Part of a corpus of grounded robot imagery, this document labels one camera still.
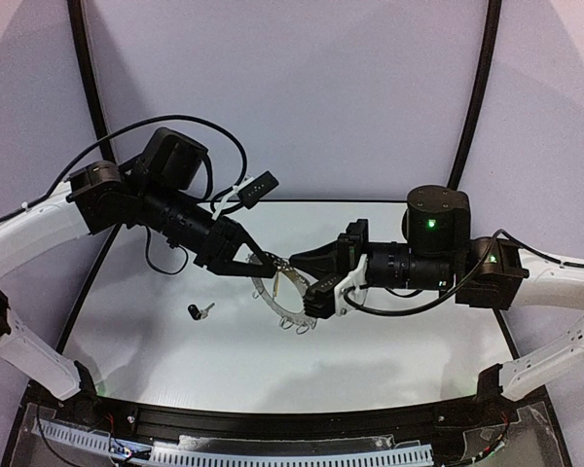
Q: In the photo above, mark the right black frame post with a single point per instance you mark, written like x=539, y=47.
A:
x=478, y=92

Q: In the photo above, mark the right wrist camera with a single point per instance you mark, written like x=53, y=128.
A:
x=332, y=297

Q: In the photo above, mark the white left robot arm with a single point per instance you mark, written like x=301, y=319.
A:
x=93, y=200

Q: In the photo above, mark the black head key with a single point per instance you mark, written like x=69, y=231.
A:
x=199, y=313

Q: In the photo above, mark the white slotted cable duct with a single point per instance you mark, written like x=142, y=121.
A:
x=201, y=451

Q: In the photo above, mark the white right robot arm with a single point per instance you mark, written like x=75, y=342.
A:
x=439, y=260

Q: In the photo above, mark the black frame post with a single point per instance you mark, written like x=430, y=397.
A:
x=82, y=49
x=478, y=92

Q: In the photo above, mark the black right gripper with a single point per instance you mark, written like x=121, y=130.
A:
x=352, y=255

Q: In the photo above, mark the left black frame post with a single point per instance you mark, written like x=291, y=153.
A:
x=82, y=49

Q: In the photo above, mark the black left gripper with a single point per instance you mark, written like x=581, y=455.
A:
x=219, y=244

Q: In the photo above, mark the round metal keyring disc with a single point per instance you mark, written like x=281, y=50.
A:
x=288, y=306

